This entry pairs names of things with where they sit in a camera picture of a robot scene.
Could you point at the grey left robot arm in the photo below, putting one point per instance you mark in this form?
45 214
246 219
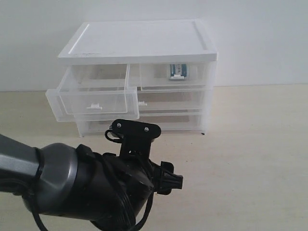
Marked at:
113 192

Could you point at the white bottle teal label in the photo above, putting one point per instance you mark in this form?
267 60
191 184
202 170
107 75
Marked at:
178 72

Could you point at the white plastic drawer cabinet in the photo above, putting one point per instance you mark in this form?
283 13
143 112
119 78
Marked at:
146 42

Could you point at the wide clear drawer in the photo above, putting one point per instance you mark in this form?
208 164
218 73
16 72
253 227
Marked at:
155 101
185 122

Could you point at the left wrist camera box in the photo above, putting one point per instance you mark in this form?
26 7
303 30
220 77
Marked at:
134 137

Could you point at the middle wide clear drawer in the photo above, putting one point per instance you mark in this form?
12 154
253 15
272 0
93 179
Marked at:
155 101

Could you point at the bottom wide clear drawer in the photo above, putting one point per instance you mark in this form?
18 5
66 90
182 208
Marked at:
185 122

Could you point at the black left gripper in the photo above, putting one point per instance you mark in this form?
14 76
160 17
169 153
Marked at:
163 178

